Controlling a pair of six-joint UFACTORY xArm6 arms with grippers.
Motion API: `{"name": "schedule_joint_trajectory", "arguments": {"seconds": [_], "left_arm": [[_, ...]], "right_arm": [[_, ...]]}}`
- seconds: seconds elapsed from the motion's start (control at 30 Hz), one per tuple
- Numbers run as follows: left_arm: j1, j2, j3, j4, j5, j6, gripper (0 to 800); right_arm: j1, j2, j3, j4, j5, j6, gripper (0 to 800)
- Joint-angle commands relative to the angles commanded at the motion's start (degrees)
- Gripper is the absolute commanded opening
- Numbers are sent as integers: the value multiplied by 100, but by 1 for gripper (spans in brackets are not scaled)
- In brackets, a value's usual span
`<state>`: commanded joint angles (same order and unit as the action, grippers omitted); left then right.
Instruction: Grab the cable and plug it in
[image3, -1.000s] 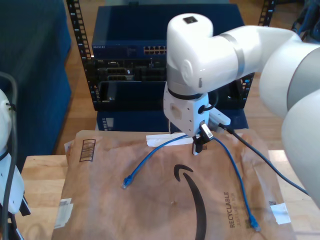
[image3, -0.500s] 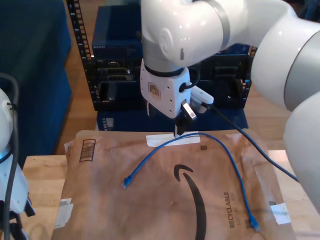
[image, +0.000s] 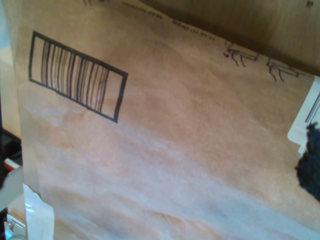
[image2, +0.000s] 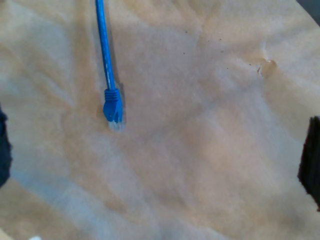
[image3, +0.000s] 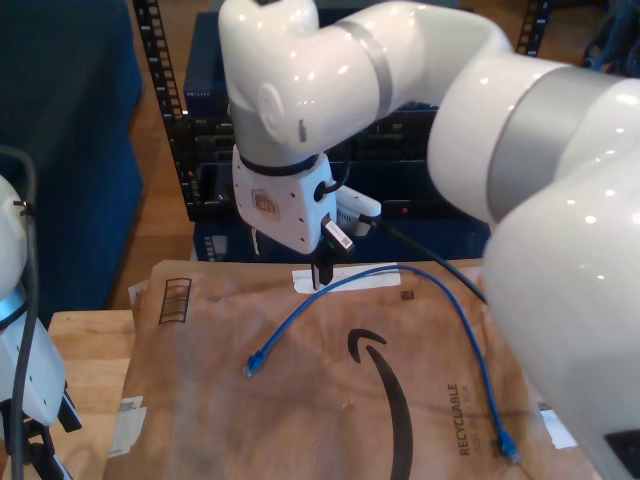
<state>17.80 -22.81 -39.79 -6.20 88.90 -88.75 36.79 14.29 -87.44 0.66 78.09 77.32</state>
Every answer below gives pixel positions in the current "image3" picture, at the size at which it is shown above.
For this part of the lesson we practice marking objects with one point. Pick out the black rack server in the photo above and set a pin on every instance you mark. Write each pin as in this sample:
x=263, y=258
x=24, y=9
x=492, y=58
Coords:
x=212, y=142

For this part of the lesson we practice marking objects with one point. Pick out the blue device under rack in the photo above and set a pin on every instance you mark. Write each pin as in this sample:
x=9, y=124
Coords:
x=450, y=240

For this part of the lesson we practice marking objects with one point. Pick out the brown paper mailer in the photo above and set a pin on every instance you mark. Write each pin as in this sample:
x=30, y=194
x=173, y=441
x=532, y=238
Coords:
x=280, y=410

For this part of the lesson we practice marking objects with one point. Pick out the blue sofa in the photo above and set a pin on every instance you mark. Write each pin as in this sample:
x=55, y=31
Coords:
x=75, y=100

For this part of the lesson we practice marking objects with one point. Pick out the chair with dark red legs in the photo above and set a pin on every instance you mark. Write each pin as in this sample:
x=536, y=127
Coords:
x=615, y=30

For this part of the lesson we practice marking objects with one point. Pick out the black rack frame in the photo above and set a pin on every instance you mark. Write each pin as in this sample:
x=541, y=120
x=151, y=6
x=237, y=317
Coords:
x=186, y=145

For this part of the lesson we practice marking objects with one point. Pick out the blue network switch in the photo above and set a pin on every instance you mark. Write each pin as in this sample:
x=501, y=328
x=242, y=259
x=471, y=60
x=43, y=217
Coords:
x=205, y=75

